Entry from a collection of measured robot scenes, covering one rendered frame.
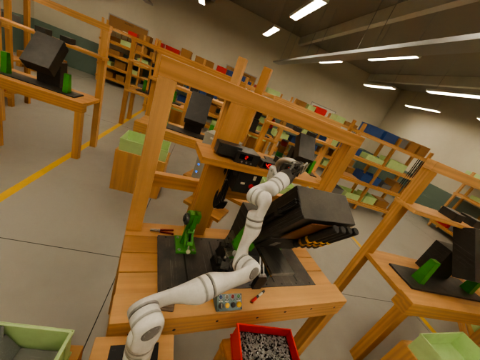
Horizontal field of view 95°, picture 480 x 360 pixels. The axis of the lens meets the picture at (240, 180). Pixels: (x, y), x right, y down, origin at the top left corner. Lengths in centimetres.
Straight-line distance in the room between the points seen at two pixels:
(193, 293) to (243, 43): 1074
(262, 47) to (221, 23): 193
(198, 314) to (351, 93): 1254
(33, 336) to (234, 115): 127
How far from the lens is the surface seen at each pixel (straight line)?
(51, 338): 121
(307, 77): 1193
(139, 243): 156
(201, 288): 87
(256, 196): 87
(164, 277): 138
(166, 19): 1124
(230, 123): 133
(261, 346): 136
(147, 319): 81
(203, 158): 124
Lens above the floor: 196
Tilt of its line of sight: 22 degrees down
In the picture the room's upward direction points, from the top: 23 degrees clockwise
